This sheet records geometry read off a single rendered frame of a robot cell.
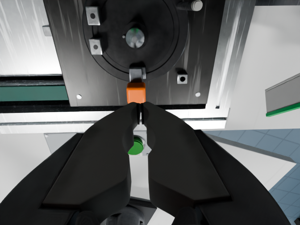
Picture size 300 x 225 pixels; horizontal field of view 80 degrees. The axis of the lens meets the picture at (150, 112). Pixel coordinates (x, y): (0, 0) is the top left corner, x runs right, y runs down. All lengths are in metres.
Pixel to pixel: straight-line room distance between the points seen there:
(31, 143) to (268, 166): 0.70
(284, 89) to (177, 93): 0.15
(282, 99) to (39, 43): 0.39
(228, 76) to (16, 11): 0.36
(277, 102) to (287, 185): 2.32
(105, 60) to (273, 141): 1.87
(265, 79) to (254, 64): 0.05
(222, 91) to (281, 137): 1.70
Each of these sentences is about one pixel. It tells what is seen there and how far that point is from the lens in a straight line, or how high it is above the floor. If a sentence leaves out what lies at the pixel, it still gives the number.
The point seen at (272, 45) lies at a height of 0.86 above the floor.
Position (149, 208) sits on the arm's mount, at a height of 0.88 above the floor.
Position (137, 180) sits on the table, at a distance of 0.62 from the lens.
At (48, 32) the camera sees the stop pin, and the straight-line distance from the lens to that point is 0.31.
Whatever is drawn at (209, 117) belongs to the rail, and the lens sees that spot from 0.37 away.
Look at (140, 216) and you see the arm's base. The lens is 0.70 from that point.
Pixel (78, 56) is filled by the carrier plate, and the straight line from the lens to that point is 0.30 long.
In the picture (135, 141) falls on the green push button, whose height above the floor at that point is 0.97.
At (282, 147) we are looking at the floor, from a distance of 2.13.
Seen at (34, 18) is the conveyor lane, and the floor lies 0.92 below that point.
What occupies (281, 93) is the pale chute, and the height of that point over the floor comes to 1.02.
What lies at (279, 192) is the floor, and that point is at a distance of 2.67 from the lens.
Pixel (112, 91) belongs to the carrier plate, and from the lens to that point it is 0.31.
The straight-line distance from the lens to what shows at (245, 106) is 0.51.
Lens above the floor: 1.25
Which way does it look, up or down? 60 degrees down
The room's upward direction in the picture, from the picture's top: 176 degrees clockwise
